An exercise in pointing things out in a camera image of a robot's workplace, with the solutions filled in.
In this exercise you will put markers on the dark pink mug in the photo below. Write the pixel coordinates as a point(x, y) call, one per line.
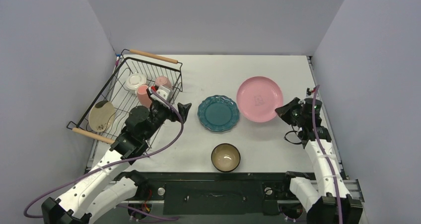
point(143, 96)

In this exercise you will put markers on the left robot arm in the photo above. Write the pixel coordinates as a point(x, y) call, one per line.
point(90, 197)

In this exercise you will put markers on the black bowl cream inside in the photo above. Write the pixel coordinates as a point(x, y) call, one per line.
point(225, 157)

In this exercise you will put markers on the pink plastic plate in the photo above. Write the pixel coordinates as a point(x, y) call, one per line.
point(258, 97)

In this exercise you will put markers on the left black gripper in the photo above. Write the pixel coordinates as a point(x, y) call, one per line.
point(173, 115)

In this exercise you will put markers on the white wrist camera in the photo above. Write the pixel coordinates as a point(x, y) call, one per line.
point(160, 91)
point(309, 92)

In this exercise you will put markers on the white cup with black rim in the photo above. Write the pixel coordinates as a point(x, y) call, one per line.
point(134, 81)

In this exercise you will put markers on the cream and black small plate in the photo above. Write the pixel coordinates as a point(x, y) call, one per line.
point(101, 116)

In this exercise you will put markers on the teal scalloped ceramic plate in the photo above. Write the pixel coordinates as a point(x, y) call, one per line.
point(218, 113)

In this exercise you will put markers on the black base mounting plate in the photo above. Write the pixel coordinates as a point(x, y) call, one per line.
point(196, 193)

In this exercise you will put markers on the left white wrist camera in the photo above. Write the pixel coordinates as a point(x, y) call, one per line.
point(160, 91)

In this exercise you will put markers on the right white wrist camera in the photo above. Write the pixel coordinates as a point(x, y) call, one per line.
point(309, 92)

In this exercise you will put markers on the black wire dish rack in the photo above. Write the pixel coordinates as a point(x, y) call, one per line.
point(130, 62)

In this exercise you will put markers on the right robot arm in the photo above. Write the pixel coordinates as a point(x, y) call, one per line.
point(330, 202)

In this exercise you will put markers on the light pink mug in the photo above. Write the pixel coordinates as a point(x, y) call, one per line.
point(163, 81)

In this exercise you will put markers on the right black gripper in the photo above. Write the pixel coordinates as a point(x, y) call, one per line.
point(291, 111)

